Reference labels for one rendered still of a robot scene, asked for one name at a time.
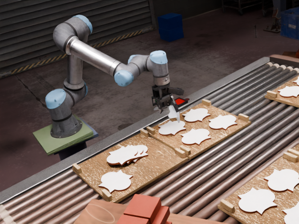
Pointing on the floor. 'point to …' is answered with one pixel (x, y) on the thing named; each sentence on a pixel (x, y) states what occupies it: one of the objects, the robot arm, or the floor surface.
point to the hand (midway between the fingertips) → (170, 118)
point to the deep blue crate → (290, 23)
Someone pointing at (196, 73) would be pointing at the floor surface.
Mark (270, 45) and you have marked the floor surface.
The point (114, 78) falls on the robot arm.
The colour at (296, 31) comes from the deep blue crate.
